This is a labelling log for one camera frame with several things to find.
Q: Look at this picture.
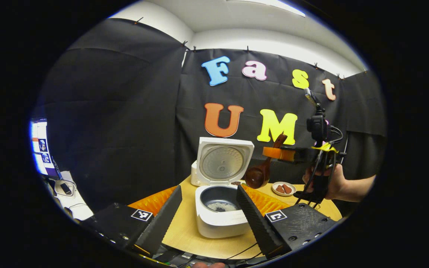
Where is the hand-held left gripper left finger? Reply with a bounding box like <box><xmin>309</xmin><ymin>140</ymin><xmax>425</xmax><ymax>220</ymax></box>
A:
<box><xmin>82</xmin><ymin>185</ymin><xmax>183</xmax><ymax>257</ymax></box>

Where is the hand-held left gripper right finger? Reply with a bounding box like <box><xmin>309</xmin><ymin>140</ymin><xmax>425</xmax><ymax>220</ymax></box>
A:
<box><xmin>236</xmin><ymin>184</ymin><xmax>338</xmax><ymax>259</ymax></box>

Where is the brown wooden spoon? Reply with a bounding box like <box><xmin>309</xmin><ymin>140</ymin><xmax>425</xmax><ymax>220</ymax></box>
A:
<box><xmin>244</xmin><ymin>133</ymin><xmax>289</xmax><ymax>189</ymax></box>

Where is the white rice cooker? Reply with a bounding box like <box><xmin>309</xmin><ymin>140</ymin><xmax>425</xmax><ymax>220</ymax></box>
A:
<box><xmin>194</xmin><ymin>137</ymin><xmax>255</xmax><ymax>239</ymax></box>

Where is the white round plate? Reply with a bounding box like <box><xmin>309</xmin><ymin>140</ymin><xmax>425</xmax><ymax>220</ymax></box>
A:
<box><xmin>272</xmin><ymin>182</ymin><xmax>297</xmax><ymax>197</ymax></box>

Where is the white toaster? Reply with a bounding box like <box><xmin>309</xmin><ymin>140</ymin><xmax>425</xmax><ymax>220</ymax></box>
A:
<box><xmin>191</xmin><ymin>160</ymin><xmax>202</xmax><ymax>186</ymax></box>

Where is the computer monitor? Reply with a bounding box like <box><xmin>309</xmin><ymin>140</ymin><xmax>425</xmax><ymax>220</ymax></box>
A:
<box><xmin>30</xmin><ymin>118</ymin><xmax>63</xmax><ymax>180</ymax></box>

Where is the black cable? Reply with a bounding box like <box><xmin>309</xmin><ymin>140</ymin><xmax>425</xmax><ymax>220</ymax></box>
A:
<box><xmin>226</xmin><ymin>242</ymin><xmax>260</xmax><ymax>260</ymax></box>

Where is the white device with cable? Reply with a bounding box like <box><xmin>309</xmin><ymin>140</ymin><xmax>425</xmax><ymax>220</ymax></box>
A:
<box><xmin>54</xmin><ymin>179</ymin><xmax>78</xmax><ymax>198</ymax></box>

